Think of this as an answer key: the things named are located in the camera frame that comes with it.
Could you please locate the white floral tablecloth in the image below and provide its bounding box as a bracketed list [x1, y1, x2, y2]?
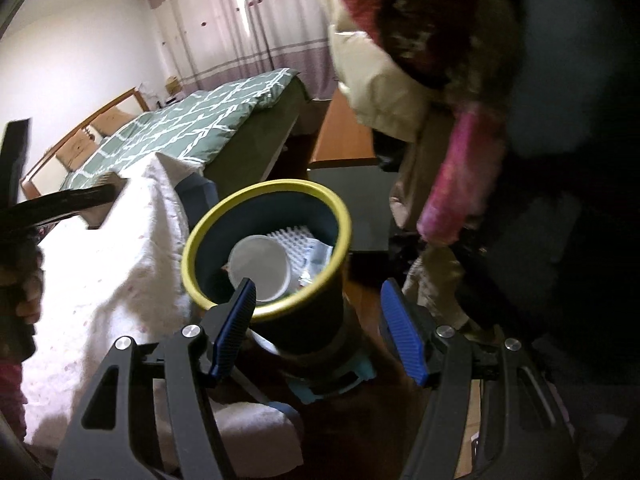
[22, 152, 221, 446]

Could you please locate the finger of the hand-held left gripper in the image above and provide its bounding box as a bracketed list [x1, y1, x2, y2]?
[0, 172, 126, 236]
[0, 119, 33, 206]

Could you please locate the pink white curtain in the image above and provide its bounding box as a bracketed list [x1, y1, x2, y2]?
[140, 0, 341, 101]

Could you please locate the cream puffer jacket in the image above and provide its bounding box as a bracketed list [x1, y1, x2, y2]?
[327, 10, 501, 331]

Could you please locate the light blue plastic stand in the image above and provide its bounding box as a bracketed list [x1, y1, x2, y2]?
[290, 350, 376, 406]

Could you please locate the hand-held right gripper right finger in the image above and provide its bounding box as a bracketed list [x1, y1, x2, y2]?
[380, 277, 583, 480]

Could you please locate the leopard print scarf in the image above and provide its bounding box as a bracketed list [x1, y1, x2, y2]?
[380, 0, 516, 91]

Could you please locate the yellow rimmed dark bin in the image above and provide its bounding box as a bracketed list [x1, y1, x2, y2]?
[181, 178, 368, 391]

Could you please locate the white blister tray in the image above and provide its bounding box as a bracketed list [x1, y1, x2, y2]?
[267, 225, 313, 273]

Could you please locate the pink floral garment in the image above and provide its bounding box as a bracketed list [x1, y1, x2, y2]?
[417, 105, 506, 246]

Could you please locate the wooden bed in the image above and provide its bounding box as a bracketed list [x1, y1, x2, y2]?
[20, 67, 313, 221]

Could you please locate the wooden desk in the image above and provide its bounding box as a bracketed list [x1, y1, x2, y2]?
[307, 90, 396, 253]

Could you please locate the brown pillow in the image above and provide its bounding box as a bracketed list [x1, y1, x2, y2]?
[92, 110, 136, 136]
[55, 132, 98, 171]

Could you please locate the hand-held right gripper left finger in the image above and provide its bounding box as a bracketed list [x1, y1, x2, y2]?
[52, 277, 257, 480]

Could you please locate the white fabric bundle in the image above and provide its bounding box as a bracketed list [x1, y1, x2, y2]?
[220, 400, 306, 480]

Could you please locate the green checked quilt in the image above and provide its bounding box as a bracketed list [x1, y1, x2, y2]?
[65, 67, 301, 191]

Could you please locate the person's left hand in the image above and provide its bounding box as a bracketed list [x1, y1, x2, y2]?
[0, 260, 45, 326]

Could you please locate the silver foil blister pack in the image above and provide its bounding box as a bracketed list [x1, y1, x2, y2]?
[300, 240, 333, 286]

